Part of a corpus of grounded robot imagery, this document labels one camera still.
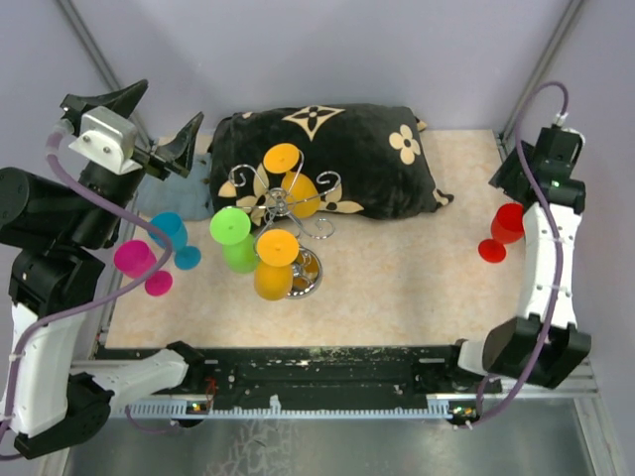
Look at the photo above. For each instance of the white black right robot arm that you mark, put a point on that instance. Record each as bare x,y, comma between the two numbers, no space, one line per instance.
545,301

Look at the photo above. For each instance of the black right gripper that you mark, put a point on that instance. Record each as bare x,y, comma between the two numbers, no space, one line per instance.
505,178

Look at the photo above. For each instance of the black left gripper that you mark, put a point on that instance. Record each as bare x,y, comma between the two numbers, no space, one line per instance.
178,153

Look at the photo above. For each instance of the black floral plush pillow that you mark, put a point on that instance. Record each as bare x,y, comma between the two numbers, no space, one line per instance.
374,154

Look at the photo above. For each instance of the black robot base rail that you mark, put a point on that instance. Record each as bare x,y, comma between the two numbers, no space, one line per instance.
330,382

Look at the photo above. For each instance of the blue plastic wine glass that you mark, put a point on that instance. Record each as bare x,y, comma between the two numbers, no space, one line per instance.
186,257

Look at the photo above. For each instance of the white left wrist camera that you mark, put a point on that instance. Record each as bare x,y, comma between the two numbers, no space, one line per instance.
108,140

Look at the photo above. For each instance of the orange plastic wine glass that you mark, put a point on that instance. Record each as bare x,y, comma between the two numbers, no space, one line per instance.
302,195
273,278

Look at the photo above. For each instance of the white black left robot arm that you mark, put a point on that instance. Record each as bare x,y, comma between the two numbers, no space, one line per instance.
57,224

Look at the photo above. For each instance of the light blue denim cloth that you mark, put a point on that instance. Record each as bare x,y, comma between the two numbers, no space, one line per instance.
188,197

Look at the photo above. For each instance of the red plastic wine glass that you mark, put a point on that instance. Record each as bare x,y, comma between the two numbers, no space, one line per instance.
506,228

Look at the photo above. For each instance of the chrome wire wine glass rack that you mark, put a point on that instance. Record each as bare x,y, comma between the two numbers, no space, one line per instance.
275,214

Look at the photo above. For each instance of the magenta plastic wine glass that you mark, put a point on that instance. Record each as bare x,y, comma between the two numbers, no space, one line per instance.
134,258

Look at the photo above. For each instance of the green plastic wine glass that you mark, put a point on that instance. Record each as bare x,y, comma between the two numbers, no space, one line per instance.
230,227

